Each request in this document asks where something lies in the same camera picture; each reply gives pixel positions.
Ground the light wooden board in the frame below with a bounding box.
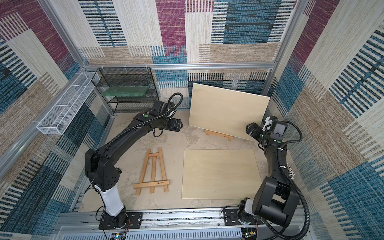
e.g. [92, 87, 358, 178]
[182, 150, 263, 200]
[189, 83, 270, 141]

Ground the small wooden easel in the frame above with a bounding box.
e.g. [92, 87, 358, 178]
[133, 147, 170, 196]
[205, 130, 234, 141]

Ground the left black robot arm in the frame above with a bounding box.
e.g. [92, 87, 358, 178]
[85, 100, 183, 230]

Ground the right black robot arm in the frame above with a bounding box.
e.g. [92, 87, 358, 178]
[238, 116, 300, 227]

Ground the green board on shelf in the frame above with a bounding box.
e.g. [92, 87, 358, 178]
[102, 87, 151, 97]

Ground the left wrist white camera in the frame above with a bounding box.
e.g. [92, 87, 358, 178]
[167, 102, 176, 119]

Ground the wrist white camera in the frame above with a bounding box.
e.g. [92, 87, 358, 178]
[167, 102, 176, 119]
[263, 116, 278, 132]

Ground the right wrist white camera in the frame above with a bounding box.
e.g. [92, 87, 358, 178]
[263, 116, 278, 132]

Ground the black wire mesh shelf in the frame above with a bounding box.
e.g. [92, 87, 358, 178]
[92, 67, 159, 113]

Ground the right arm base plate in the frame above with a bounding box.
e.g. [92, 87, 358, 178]
[220, 206, 251, 226]

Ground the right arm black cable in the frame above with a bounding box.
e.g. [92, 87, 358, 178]
[254, 119, 311, 240]

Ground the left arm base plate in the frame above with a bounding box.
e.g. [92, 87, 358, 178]
[99, 211, 143, 230]

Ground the aluminium front rail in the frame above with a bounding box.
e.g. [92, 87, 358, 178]
[50, 206, 316, 240]

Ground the white wire mesh basket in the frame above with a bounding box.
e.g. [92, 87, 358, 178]
[37, 72, 95, 135]

